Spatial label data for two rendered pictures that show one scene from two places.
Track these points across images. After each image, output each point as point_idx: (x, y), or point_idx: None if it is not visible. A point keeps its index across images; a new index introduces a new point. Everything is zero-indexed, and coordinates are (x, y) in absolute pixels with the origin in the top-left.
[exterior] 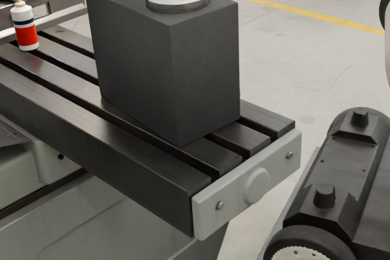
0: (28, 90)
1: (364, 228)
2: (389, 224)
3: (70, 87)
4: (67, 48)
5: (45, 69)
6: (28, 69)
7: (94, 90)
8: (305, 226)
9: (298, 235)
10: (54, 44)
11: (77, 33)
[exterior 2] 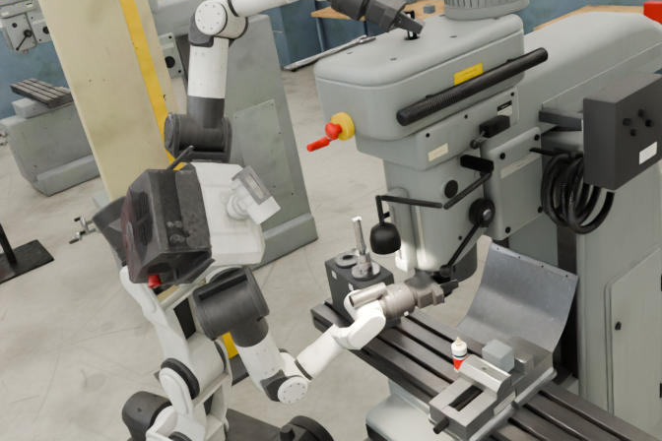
0: (443, 326)
1: (270, 437)
2: (254, 439)
3: (420, 329)
4: (432, 366)
5: (439, 344)
6: (451, 345)
7: (405, 326)
8: (305, 426)
9: (312, 420)
10: (443, 371)
11: (430, 385)
